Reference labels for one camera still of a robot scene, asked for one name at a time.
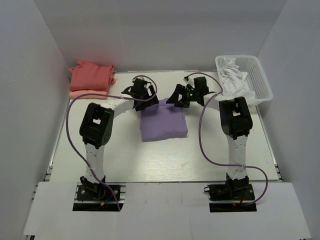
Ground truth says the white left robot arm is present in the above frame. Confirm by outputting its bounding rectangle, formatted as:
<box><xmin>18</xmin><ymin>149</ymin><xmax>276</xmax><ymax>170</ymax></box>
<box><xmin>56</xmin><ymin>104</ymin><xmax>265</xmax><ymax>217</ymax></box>
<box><xmin>79</xmin><ymin>75</ymin><xmax>159</xmax><ymax>186</ymax></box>

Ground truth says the white crumpled t-shirt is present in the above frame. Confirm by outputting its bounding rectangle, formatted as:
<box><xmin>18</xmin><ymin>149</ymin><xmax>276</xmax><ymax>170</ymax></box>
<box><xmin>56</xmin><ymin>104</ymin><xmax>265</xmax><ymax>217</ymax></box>
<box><xmin>217</xmin><ymin>57</ymin><xmax>256</xmax><ymax>100</ymax></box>

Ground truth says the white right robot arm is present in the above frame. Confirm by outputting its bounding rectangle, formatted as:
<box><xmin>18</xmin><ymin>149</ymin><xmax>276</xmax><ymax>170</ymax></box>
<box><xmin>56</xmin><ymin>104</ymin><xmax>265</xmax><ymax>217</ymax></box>
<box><xmin>166</xmin><ymin>74</ymin><xmax>253</xmax><ymax>185</ymax></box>

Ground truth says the white plastic basket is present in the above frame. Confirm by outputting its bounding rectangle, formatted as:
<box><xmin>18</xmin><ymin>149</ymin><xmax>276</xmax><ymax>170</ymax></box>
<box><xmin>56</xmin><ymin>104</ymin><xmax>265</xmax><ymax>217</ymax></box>
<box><xmin>215</xmin><ymin>55</ymin><xmax>273</xmax><ymax>106</ymax></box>

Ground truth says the folded red t-shirt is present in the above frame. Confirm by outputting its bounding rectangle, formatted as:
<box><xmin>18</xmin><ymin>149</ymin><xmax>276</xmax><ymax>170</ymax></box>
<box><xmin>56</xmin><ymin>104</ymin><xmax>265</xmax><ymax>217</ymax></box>
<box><xmin>68</xmin><ymin>60</ymin><xmax>116</xmax><ymax>92</ymax></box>

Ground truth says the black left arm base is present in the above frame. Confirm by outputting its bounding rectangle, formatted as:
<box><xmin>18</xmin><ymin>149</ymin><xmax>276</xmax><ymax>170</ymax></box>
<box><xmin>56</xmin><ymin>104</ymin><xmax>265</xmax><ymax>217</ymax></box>
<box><xmin>72</xmin><ymin>182</ymin><xmax>126</xmax><ymax>212</ymax></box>

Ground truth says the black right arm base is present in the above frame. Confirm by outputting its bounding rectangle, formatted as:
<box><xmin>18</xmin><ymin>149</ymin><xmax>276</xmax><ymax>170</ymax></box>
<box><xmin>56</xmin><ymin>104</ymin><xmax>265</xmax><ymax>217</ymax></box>
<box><xmin>203</xmin><ymin>183</ymin><xmax>257</xmax><ymax>213</ymax></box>

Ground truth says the purple t-shirt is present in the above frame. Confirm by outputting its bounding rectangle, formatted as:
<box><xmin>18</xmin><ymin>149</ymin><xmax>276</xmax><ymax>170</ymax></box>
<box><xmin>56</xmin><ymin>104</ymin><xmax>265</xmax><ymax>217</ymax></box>
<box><xmin>140</xmin><ymin>98</ymin><xmax>188</xmax><ymax>142</ymax></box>

